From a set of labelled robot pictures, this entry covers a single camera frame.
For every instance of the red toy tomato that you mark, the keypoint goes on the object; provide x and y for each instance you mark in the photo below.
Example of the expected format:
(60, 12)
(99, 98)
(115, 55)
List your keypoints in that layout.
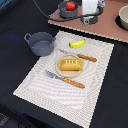
(70, 6)

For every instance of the round wooden plate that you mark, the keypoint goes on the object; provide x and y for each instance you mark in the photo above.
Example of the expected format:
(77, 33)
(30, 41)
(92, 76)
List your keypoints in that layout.
(67, 73)

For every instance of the orange toy bread loaf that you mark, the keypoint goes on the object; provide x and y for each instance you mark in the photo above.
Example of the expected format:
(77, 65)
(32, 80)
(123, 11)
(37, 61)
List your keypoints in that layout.
(71, 64)

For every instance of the beige woven placemat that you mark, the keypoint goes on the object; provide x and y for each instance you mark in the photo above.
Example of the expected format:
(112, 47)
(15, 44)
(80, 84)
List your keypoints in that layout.
(69, 102)

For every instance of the yellow toy banana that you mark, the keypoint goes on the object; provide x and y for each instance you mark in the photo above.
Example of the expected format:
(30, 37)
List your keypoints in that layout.
(77, 44)

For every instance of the beige bowl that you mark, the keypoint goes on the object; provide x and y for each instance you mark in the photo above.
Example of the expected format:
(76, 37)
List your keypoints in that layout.
(123, 14)

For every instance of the large grey pot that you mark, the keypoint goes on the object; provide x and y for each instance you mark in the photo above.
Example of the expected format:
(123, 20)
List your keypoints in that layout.
(41, 43)

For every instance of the brown wooden board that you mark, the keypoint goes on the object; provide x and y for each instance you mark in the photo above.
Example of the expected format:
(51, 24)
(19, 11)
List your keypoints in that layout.
(106, 25)

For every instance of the small grey pot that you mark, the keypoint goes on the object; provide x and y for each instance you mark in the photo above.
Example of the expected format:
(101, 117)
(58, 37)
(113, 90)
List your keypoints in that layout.
(64, 13)

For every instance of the fork with orange handle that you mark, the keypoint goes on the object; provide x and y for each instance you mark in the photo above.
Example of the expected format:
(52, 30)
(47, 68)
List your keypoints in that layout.
(54, 76)

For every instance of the knife with orange handle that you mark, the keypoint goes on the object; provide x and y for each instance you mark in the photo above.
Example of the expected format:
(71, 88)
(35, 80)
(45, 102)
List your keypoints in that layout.
(80, 56)

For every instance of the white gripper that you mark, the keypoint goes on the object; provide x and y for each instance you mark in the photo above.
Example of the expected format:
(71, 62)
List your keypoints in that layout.
(91, 9)

